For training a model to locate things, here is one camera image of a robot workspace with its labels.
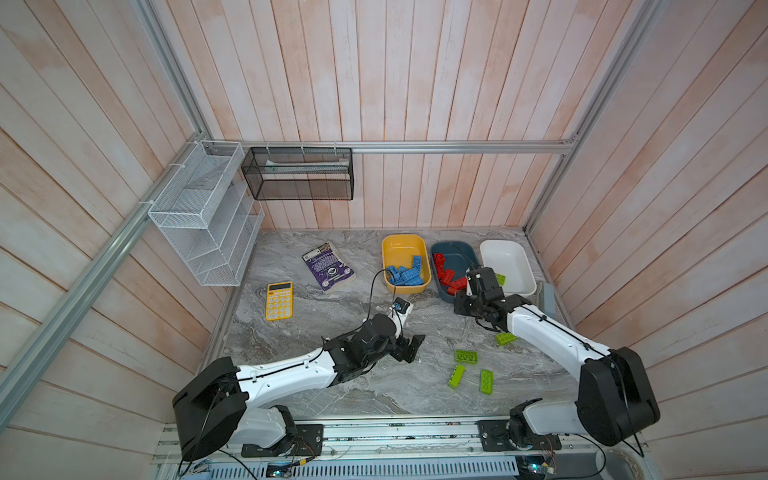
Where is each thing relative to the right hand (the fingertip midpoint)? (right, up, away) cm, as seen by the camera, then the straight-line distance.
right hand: (459, 299), depth 90 cm
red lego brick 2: (0, +6, +14) cm, 16 cm away
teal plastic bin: (+4, +11, +24) cm, 27 cm away
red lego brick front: (+1, +1, +11) cm, 11 cm away
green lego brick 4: (+6, -23, -7) cm, 24 cm away
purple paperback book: (-43, +9, +17) cm, 47 cm away
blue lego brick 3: (-19, +8, +12) cm, 23 cm away
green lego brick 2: (+1, -16, -4) cm, 17 cm away
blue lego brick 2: (-15, +7, +11) cm, 20 cm away
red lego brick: (-3, +7, +12) cm, 15 cm away
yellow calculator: (-58, -2, +8) cm, 59 cm away
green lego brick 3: (-3, -20, -8) cm, 22 cm away
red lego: (-3, +12, +17) cm, 21 cm away
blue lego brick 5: (-18, +6, +12) cm, 22 cm away
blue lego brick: (-11, +11, +17) cm, 23 cm away
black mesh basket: (-53, +43, +14) cm, 70 cm away
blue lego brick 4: (-13, +5, +11) cm, 18 cm away
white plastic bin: (+24, +12, +18) cm, 32 cm away
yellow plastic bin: (-14, +13, +19) cm, 27 cm away
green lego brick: (+19, +5, +13) cm, 23 cm away
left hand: (-16, -8, -12) cm, 22 cm away
